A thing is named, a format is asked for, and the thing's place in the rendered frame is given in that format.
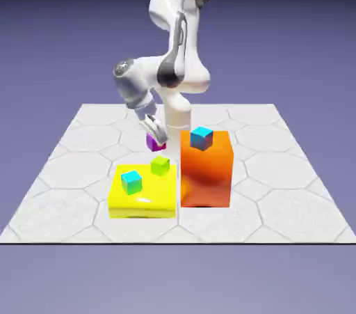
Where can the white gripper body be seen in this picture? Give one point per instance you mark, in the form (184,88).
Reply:
(154,126)

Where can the small purple cube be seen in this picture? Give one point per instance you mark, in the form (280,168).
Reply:
(152,143)

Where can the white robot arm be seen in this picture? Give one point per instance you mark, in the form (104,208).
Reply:
(178,63)

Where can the small green cube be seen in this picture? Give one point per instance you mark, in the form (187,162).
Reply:
(160,165)

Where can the small cyan cube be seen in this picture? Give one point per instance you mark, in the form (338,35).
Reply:
(131,182)
(201,138)

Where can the large orange box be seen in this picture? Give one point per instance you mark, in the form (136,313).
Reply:
(205,174)

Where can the large yellow box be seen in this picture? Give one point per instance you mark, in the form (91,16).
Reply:
(144,197)

